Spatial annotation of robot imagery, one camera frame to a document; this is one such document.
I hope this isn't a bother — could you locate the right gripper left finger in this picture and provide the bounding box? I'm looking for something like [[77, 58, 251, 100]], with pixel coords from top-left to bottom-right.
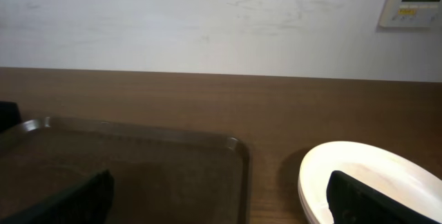
[[1, 170, 115, 224]]

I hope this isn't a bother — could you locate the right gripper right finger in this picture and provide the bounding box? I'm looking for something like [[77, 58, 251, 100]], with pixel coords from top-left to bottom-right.
[[326, 170, 439, 224]]

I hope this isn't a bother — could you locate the white plate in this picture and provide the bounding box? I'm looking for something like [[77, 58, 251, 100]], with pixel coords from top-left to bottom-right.
[[298, 141, 441, 223]]

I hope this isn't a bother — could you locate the large brown tray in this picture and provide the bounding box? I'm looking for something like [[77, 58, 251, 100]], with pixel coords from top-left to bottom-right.
[[1, 117, 250, 223]]

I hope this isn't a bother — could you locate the white wall control panel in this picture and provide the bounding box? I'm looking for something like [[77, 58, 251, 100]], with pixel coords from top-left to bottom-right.
[[378, 0, 441, 28]]

